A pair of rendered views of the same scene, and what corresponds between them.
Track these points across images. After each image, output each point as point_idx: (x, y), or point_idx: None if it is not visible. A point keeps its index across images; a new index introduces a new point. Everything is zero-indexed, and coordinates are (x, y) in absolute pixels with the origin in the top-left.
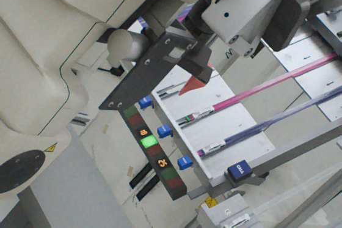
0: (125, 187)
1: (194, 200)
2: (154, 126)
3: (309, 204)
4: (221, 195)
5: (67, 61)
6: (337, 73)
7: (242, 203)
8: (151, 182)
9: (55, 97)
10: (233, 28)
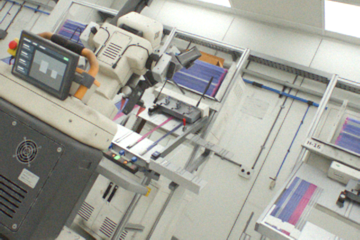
0: (100, 199)
1: None
2: None
3: None
4: None
5: (111, 98)
6: (175, 121)
7: (162, 159)
8: (113, 191)
9: (113, 105)
10: (161, 71)
